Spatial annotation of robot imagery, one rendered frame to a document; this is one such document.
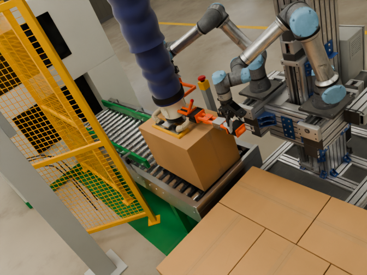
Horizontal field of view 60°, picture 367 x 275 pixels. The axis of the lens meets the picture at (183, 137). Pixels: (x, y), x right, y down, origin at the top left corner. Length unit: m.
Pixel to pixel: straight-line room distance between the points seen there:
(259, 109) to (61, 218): 1.59
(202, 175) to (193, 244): 0.46
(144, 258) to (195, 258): 0.95
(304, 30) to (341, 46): 0.75
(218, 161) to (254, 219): 0.48
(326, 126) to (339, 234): 0.60
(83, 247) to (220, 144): 1.32
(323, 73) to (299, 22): 0.31
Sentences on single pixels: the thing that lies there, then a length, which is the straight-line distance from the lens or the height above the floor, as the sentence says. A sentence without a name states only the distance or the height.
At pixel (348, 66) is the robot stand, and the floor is 1.05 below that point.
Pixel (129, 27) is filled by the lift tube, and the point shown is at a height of 1.76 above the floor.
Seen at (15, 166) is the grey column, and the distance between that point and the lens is 2.24.
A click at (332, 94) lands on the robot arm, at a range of 1.79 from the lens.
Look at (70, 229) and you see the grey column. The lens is 2.57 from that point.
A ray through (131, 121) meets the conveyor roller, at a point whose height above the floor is 0.55.
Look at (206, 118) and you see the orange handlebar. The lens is 2.01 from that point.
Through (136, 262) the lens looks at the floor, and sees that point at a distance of 2.95.
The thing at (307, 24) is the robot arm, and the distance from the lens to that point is 1.59.
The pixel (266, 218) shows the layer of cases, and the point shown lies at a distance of 2.10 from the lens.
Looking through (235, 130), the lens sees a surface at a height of 1.14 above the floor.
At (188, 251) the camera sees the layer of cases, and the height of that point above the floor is 0.54.
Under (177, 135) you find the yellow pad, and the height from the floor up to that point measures 1.00.
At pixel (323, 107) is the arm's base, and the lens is 1.99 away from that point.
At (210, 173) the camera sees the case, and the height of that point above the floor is 0.68.
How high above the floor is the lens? 2.20
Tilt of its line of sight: 34 degrees down
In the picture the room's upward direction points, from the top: 23 degrees counter-clockwise
